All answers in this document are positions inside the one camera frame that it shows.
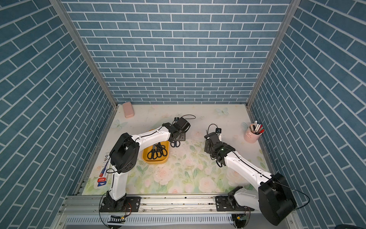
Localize dark blue handled scissors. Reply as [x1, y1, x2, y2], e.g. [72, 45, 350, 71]
[170, 141, 181, 148]

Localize small black scissors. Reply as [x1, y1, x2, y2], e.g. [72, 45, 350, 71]
[156, 143, 168, 158]

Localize yellow plastic storage box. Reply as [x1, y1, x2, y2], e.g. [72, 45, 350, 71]
[143, 141, 170, 164]

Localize large black scissors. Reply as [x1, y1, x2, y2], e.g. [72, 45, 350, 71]
[147, 145, 158, 160]

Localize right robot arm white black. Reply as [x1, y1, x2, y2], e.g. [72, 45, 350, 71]
[205, 132, 297, 226]

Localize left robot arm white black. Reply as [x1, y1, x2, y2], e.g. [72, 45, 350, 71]
[100, 117, 191, 212]

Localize pink pen holder cup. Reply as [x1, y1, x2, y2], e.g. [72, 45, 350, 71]
[244, 124, 262, 143]

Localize pens in cup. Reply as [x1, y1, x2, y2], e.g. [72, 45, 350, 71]
[249, 121, 265, 135]

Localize pink pencil case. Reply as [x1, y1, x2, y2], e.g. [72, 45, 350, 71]
[122, 102, 134, 118]

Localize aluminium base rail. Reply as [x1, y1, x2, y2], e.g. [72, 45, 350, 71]
[60, 192, 261, 215]

